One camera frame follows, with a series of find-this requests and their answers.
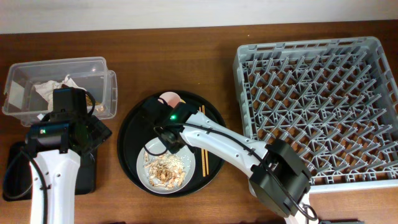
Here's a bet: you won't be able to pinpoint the food scraps on plate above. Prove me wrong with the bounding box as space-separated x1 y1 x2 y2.
142 152 192 192

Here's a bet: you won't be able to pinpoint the grey plate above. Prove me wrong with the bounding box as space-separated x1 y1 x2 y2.
136 138 196 194

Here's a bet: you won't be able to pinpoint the pink plastic cup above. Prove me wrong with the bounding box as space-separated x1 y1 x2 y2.
158 91 181 108

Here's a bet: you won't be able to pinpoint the grey plastic dishwasher rack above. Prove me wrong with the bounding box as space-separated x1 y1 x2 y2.
233 37 397 194

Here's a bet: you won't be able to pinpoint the wooden chopstick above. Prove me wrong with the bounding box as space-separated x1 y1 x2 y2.
201 105 210 176
199 105 206 177

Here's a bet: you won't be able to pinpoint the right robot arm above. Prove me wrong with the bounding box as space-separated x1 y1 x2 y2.
141 98 319 223

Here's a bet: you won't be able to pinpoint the black rectangular tray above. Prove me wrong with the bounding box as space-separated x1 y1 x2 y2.
2 141 97 202

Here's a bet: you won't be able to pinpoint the clear plastic waste bin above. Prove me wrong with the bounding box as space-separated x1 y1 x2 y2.
2 57 118 126

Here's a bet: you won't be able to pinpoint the white tissue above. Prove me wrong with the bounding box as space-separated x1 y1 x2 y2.
34 75 84 111

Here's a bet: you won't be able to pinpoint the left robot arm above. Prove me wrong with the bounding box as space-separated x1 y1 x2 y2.
22 87 112 223

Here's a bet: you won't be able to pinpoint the round black serving tray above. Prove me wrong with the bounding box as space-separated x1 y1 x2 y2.
118 93 224 198

